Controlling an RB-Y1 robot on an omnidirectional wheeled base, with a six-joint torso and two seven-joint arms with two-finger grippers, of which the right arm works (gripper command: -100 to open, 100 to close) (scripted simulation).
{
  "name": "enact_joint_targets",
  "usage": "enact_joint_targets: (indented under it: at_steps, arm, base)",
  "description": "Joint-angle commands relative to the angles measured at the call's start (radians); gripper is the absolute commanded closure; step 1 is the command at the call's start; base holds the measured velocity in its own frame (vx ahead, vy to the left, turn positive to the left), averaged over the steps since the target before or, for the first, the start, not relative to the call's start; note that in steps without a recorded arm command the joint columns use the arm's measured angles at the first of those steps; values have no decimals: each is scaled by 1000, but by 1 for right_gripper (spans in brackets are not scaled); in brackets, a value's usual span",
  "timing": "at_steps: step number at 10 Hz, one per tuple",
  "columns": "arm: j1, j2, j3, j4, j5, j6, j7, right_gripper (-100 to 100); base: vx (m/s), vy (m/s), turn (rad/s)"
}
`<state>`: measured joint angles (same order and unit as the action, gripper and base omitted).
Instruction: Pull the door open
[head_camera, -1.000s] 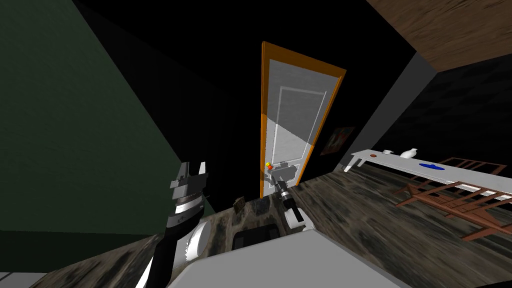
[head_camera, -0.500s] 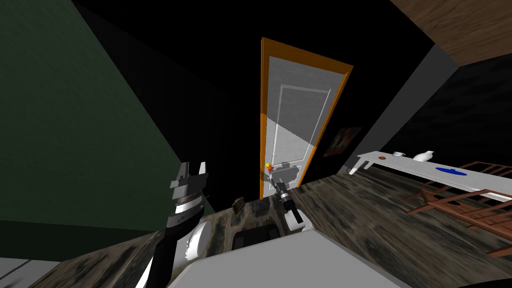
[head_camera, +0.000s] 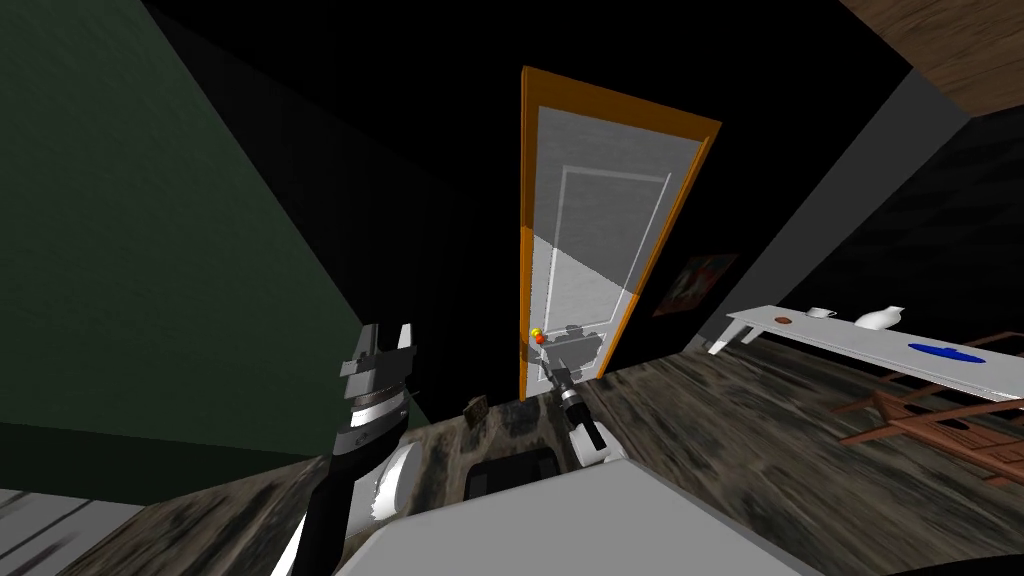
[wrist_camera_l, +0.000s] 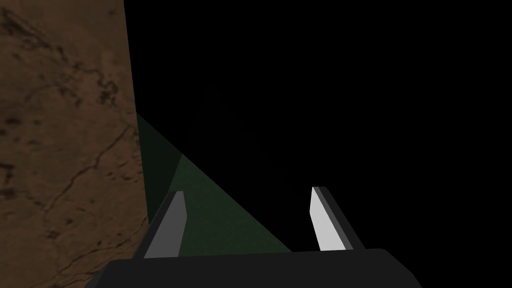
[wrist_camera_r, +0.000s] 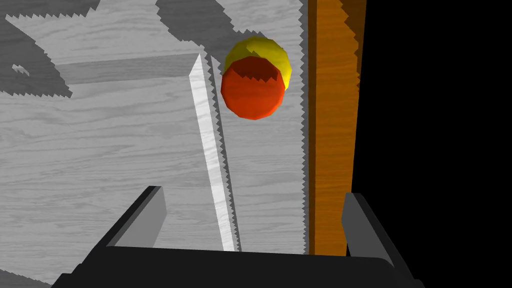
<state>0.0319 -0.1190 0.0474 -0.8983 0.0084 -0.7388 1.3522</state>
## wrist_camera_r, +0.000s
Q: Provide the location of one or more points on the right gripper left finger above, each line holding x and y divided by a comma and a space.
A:
140, 224

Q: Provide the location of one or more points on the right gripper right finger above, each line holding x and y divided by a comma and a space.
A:
362, 228

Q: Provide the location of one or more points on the red and yellow door knob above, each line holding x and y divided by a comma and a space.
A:
254, 84

